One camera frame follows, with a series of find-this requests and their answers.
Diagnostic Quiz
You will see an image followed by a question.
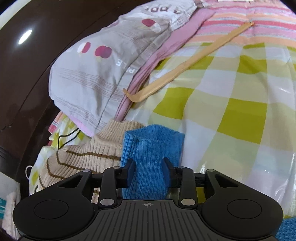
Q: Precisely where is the blue striped knit sweater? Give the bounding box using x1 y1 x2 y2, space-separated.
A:
121 125 185 200

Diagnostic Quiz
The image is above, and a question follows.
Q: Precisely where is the checkered yellow plastic sheet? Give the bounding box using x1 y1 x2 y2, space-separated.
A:
29 43 295 217

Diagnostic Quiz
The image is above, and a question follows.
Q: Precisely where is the dark wooden headboard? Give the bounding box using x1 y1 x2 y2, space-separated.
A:
1 1 142 182

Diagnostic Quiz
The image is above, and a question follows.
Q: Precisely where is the beige brown striped sweater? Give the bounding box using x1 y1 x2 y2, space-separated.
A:
36 120 143 192

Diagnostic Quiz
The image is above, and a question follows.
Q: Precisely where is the black cable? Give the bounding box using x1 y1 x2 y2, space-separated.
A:
33 128 82 194

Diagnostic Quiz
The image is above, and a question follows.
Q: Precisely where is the pink striped bedspread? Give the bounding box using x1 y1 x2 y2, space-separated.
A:
47 0 296 147

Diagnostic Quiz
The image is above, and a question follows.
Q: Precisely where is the pink pillow sheet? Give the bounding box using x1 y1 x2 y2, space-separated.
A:
67 8 215 137

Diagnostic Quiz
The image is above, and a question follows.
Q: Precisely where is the grey dotted pillow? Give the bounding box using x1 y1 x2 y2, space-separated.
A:
49 1 197 137

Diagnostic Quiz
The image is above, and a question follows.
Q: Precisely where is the white crumpled cloth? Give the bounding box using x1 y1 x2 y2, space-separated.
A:
1 188 21 240

